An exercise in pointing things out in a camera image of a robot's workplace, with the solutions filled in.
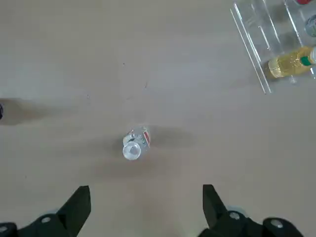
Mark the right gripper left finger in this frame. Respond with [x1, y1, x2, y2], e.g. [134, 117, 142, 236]
[0, 185, 92, 237]

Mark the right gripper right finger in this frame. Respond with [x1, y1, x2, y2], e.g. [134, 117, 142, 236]
[197, 184, 306, 237]

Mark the clear plastic drink bottle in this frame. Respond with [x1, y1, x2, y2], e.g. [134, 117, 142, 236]
[122, 126, 151, 161]

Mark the white-capped yellow drink bottle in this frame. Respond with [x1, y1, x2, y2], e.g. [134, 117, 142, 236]
[268, 45, 316, 79]

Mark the clear acrylic bottle shelf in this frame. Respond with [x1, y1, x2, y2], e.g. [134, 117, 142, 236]
[229, 0, 316, 94]

